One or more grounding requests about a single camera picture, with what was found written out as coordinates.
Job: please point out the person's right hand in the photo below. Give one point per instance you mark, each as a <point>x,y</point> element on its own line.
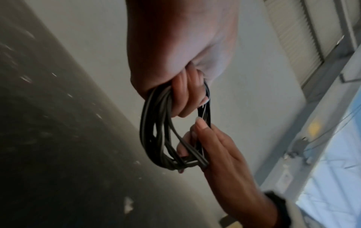
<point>225,160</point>

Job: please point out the person's left hand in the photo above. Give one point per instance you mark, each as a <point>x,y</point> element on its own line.
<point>174,40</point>

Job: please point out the person's right forearm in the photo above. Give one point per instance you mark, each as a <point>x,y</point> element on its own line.
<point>245,207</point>

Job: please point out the grey window latch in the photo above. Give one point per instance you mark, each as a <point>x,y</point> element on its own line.
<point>299,148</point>

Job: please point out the yellow sticker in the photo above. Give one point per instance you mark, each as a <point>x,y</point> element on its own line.
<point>315,127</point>

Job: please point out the white window blind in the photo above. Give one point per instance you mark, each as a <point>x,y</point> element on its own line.
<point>304,37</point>

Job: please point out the white metal window frame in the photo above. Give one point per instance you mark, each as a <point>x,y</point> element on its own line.
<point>318,115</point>

